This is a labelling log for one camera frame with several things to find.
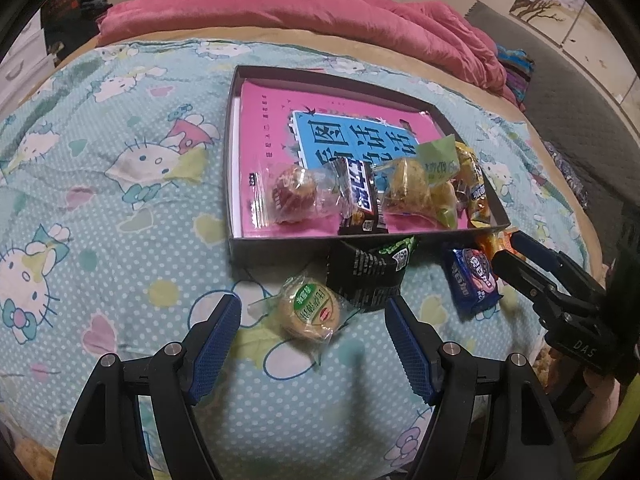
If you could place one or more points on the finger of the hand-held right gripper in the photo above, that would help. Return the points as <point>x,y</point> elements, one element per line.
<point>515,270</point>
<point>530,245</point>

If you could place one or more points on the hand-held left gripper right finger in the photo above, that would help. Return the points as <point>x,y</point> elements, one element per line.
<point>407,347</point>

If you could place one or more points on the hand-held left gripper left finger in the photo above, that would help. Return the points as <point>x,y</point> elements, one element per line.
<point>215,345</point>

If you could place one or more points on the blue cookie packet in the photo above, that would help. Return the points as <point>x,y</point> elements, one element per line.
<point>470,280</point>

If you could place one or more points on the long yellow snack packet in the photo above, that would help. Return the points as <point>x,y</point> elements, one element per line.
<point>480,195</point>

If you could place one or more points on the round pastry with green label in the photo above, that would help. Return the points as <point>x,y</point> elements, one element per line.
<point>310,310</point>

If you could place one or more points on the shallow grey cardboard box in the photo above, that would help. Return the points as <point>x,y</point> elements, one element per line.
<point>280,250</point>

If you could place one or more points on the light green snack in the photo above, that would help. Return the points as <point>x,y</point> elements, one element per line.
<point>440,157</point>

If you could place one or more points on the crumbly pastry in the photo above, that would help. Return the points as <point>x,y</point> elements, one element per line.
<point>405,185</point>

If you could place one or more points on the brown chocolate bar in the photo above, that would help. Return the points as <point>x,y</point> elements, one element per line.
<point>362,195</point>

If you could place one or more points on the person's right forearm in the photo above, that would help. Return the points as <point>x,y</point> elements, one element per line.
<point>617,405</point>

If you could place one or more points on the orange snack packet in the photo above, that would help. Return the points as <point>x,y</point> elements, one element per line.
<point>487,242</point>

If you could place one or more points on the dark patterned cloth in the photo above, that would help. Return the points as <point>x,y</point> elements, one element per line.
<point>567,172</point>

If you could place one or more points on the black and green snack packet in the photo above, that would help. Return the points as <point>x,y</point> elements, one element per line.
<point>360,275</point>

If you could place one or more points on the grey foam mat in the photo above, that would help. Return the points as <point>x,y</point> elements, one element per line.
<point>575,100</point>

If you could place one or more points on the colourful striped cloth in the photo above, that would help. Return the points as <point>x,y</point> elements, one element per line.
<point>515,75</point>

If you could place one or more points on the red pastry in clear wrapper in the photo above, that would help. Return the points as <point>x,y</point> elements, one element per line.
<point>290,190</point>

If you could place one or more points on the cartoon cat printed bedsheet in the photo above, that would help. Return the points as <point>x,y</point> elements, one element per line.
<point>100,185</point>

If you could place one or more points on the pink and blue book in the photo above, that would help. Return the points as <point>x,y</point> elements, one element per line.
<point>265,125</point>

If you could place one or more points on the pink blanket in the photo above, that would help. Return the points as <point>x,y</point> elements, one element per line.
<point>300,15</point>

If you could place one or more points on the white drawer unit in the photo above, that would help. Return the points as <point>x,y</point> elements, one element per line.
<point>20,65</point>

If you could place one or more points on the pile of dark clothes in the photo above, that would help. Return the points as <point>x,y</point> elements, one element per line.
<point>75,5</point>

